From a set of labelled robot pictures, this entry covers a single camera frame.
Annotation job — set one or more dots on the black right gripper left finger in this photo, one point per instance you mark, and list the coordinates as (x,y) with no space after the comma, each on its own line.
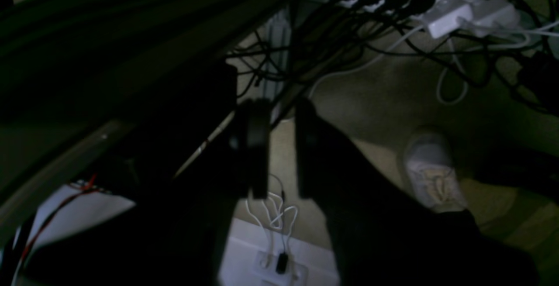
(177,235)

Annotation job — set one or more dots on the aluminium table frame rail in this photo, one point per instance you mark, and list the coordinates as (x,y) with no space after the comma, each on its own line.
(24,193)

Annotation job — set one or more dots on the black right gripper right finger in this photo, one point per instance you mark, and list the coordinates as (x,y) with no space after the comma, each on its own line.
(382,236)

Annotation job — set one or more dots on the white power adapter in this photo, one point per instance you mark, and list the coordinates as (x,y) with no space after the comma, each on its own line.
(479,17)

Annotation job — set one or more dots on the white sneaker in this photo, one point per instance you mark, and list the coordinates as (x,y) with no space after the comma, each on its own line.
(431,177)

